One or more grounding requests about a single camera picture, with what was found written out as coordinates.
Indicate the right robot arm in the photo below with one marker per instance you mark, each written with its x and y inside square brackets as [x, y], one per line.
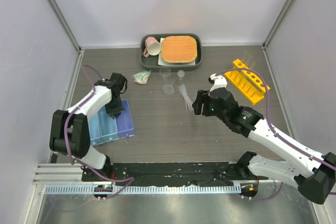
[310, 172]

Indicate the clear plastic funnel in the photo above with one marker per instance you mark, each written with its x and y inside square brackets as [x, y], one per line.
[168, 87]

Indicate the bundle of plastic pipettes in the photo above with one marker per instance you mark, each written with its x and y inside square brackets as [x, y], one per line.
[187, 100]

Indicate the clear glass beaker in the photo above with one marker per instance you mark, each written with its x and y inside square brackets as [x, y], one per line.
[165, 73]

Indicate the yellow test tube rack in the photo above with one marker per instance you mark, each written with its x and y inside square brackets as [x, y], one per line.
[248, 83]

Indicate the dark green plastic tray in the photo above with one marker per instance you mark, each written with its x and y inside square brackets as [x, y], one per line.
[154, 63]

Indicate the clear glass test tube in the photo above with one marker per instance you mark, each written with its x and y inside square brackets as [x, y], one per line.
[246, 58]
[251, 59]
[252, 67]

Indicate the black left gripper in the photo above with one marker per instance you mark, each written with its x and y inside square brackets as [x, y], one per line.
[114, 113]

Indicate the blue three-compartment organizer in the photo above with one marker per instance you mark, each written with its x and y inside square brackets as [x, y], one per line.
[104, 129]

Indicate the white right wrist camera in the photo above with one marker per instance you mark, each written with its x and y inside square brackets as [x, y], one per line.
[217, 81]

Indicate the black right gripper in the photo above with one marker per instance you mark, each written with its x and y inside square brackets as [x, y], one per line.
[197, 104]

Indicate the clear glass stoppered bottle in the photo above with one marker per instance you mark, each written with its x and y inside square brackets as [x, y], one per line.
[181, 74]

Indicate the white slotted cable duct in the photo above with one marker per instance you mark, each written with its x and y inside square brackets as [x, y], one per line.
[99, 189]

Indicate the plastic glove packet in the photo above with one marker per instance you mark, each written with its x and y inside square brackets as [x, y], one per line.
[142, 77]

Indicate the pink ceramic mug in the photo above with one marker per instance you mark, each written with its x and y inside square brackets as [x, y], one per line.
[152, 47]

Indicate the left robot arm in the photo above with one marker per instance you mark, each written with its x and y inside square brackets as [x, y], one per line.
[69, 134]

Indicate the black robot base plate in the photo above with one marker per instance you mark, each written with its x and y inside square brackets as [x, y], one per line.
[179, 174]

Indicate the orange woven basket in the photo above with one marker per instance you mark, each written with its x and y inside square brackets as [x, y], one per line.
[179, 49]

